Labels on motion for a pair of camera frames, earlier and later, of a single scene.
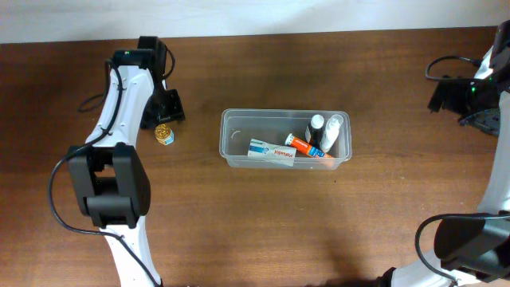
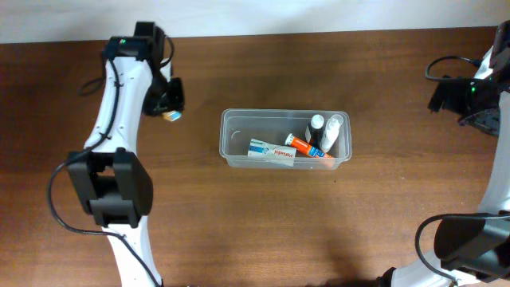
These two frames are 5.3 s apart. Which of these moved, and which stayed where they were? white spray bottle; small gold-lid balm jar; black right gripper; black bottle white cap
Moved: small gold-lid balm jar
Stayed: black right gripper; white spray bottle; black bottle white cap
